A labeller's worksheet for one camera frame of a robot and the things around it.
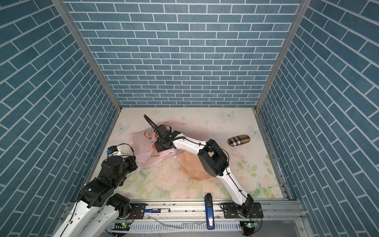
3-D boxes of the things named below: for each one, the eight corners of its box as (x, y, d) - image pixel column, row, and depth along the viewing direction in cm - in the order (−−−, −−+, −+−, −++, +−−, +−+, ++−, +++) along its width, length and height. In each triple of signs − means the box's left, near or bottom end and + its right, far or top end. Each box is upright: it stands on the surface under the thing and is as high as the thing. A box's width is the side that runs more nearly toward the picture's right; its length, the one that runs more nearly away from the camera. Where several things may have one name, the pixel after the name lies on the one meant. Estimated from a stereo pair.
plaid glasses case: (230, 148, 99) (231, 145, 97) (226, 141, 103) (227, 138, 100) (250, 142, 103) (252, 139, 100) (246, 135, 106) (247, 133, 103)
